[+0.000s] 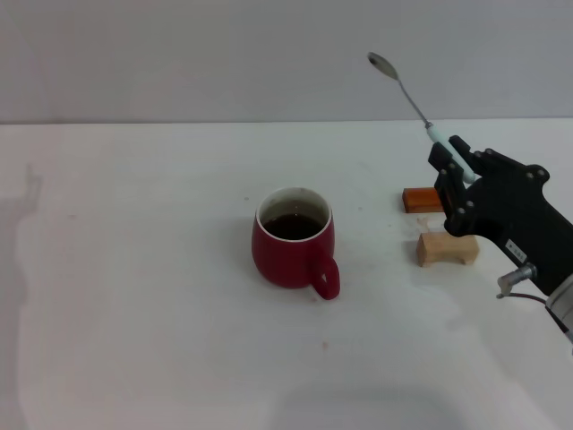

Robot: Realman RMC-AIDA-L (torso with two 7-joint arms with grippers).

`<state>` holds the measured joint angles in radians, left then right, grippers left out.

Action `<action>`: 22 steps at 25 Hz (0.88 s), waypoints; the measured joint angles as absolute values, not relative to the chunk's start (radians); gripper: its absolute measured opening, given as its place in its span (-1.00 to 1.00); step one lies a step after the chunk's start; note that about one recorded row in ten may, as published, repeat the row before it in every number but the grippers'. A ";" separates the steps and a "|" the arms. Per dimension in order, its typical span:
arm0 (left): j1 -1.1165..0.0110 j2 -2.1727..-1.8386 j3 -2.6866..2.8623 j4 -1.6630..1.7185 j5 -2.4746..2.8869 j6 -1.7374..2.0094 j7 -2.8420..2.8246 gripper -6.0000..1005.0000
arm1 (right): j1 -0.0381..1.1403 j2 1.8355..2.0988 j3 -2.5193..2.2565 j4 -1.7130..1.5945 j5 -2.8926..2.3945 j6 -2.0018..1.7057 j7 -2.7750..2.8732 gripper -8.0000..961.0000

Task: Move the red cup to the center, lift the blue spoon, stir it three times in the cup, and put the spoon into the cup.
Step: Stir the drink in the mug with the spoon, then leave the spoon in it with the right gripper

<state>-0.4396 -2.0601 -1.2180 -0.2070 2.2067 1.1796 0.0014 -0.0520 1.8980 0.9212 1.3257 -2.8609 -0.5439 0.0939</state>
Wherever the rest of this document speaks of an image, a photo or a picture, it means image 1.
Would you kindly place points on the red ceramic cup with coffee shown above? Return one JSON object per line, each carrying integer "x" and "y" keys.
{"x": 282, "y": 264}

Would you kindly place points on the dark red-brown wooden block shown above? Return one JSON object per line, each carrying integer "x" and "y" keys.
{"x": 418, "y": 201}

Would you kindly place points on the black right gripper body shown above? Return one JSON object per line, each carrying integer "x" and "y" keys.
{"x": 515, "y": 215}

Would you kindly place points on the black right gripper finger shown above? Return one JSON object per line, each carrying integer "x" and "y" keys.
{"x": 452, "y": 179}
{"x": 501, "y": 165}

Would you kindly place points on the light wooden spoon rest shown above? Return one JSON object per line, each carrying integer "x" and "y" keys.
{"x": 443, "y": 251}

